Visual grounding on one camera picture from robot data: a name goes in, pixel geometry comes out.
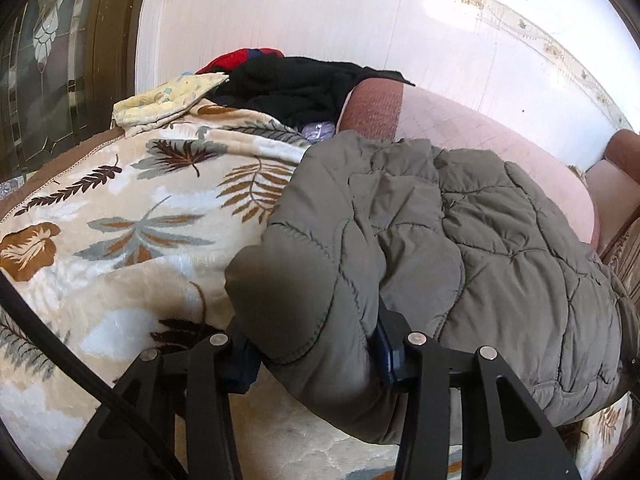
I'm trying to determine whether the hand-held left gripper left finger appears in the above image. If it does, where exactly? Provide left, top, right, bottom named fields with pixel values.
left=57, top=332, right=261, bottom=480

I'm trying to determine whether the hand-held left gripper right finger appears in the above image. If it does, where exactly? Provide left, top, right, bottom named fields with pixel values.
left=372, top=295, right=583, bottom=480

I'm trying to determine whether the grey quilted hooded jacket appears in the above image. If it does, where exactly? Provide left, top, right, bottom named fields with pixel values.
left=225, top=130, right=636, bottom=445

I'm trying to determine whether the cream leaf print blanket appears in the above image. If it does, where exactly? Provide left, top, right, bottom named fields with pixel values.
left=0, top=105, right=626, bottom=480

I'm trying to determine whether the purple plastic wrapper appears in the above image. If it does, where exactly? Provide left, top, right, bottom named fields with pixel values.
left=300, top=121, right=336, bottom=142

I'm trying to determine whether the pink bolster cushion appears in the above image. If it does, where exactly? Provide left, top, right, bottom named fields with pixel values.
left=337, top=77, right=601, bottom=248

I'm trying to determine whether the striped floral sofa cushion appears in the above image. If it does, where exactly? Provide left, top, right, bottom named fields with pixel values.
left=600, top=220, right=640, bottom=311

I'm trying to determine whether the black clothing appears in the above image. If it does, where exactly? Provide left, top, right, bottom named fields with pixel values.
left=205, top=55, right=416, bottom=128

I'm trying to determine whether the pale yellow cloth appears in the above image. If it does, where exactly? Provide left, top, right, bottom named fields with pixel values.
left=112, top=72, right=231, bottom=128

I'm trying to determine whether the pink brown sofa cushion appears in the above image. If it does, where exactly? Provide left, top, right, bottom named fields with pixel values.
left=582, top=129, right=640, bottom=256

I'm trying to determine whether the red cloth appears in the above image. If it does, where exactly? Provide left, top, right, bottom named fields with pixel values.
left=196, top=48, right=283, bottom=76

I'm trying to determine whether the wooden stained glass door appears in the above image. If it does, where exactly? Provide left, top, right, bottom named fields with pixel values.
left=0, top=0, right=151, bottom=186

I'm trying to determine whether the black cable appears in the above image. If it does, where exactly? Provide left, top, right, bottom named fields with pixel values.
left=0, top=272, right=188, bottom=480

